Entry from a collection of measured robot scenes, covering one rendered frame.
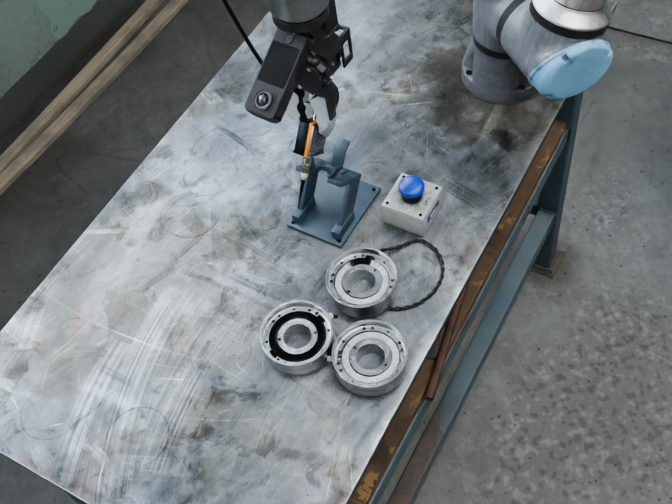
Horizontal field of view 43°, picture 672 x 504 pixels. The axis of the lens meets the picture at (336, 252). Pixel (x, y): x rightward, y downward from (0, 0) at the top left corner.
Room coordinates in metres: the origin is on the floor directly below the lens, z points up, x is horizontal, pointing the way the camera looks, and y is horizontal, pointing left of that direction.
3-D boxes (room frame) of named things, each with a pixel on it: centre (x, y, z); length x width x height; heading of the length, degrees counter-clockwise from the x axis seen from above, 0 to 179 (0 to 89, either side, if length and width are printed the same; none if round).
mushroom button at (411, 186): (0.80, -0.13, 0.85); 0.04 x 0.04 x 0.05
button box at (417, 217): (0.80, -0.13, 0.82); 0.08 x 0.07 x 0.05; 142
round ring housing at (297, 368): (0.60, 0.08, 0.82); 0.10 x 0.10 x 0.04
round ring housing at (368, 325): (0.55, -0.02, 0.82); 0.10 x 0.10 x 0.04
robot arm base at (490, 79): (1.06, -0.35, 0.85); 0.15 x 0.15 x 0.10
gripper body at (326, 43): (0.85, -0.02, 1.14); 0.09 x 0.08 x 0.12; 140
